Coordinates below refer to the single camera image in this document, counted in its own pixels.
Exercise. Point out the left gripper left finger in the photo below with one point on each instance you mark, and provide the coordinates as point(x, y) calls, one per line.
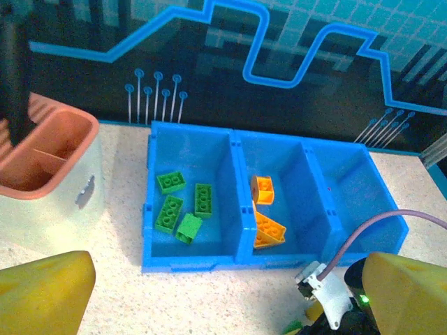
point(42, 296)

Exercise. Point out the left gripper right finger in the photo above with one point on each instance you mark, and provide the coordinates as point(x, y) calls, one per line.
point(408, 300)

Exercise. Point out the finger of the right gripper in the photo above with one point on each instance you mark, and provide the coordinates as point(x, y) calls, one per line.
point(311, 311)

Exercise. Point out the orange lego brick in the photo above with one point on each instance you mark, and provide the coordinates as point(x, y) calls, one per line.
point(262, 190)
point(269, 232)

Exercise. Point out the long green lego brick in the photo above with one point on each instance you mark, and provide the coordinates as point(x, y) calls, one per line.
point(169, 213)

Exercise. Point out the cream holder with orange top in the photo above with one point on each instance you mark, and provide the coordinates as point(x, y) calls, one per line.
point(52, 216)

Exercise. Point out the blue three-compartment bin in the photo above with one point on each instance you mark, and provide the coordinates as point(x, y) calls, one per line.
point(195, 260)

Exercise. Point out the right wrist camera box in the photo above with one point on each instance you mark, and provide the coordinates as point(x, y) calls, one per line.
point(326, 296)

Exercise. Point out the aluminium frame post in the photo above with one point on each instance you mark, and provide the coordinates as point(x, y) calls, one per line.
point(436, 153)

